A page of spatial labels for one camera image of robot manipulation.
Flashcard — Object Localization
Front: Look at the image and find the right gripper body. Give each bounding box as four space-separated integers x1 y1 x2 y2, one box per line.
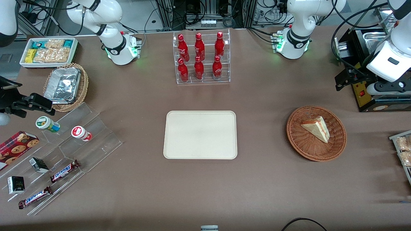
0 76 30 126

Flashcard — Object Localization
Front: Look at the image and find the triangular sandwich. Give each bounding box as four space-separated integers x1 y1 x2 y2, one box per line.
301 116 330 143

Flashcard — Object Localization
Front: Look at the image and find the light woven wicker basket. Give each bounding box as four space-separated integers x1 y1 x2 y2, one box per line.
43 63 89 112

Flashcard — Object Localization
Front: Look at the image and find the brown round wicker basket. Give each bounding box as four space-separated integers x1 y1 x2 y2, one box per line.
286 106 347 162

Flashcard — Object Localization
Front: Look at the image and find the grey snack tray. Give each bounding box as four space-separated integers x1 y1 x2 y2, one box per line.
389 130 411 186

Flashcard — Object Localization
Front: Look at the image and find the beige rectangular tray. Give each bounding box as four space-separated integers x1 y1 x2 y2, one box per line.
163 111 238 160

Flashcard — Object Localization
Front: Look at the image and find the green lid yoghurt cup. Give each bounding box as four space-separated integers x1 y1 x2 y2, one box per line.
35 116 61 133

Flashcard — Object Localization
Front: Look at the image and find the black machine yellow panel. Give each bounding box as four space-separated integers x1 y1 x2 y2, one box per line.
334 27 411 113

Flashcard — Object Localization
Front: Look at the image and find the aluminium foil container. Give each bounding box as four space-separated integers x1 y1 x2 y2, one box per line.
44 67 81 104

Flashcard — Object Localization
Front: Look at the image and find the red cookie box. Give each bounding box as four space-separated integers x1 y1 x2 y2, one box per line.
0 131 40 171

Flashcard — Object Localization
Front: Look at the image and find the steel pan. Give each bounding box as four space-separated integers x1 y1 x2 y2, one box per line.
362 30 397 56

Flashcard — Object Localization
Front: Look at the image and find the yellow snack packet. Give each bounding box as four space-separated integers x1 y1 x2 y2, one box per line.
25 49 38 64

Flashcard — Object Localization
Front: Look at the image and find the large clear cracker bag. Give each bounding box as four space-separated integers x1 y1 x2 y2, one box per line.
33 47 71 63

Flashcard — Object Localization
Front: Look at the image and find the red lid yoghurt cup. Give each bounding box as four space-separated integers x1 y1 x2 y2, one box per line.
71 126 93 142

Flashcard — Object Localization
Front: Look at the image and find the clear snack bag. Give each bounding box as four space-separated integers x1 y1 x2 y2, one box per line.
395 135 411 152
398 151 411 167

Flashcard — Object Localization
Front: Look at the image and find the small clear cracker bag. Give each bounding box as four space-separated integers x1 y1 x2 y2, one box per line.
45 39 65 49

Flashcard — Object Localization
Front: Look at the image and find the white snack bin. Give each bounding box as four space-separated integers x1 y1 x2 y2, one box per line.
19 37 79 68

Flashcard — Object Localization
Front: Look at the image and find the clear acrylic stepped stand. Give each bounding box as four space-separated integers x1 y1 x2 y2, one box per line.
0 102 123 216

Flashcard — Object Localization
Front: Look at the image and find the Snickers chocolate bar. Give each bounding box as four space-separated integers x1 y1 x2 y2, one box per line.
18 186 53 210
50 159 81 184

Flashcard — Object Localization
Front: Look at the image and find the small black white box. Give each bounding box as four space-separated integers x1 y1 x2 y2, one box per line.
7 176 25 195

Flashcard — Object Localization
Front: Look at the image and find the red cola bottle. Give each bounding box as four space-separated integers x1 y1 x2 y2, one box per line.
178 34 189 61
212 56 223 80
178 58 189 82
194 56 205 80
195 33 206 61
214 31 225 58

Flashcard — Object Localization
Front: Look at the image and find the clear acrylic bottle rack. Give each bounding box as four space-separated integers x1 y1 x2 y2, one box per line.
173 29 231 85

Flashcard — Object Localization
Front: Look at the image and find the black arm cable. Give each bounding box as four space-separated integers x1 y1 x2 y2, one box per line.
331 0 390 77

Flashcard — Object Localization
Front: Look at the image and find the black looped cable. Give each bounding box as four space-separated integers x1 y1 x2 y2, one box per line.
282 218 328 231

